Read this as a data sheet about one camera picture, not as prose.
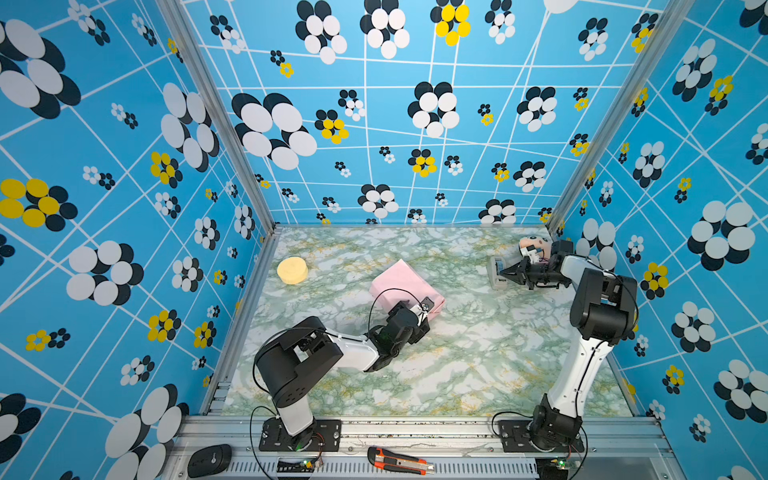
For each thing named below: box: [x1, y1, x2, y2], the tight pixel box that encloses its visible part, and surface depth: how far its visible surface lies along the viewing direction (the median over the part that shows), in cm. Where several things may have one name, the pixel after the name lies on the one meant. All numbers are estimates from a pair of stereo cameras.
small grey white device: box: [489, 256, 509, 291], surface depth 104 cm
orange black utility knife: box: [367, 446, 435, 476], surface depth 71 cm
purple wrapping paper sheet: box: [369, 259, 446, 320], surface depth 98 cm
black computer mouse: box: [188, 444, 232, 478], surface depth 71 cm
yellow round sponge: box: [277, 257, 309, 285], surface depth 107 cm
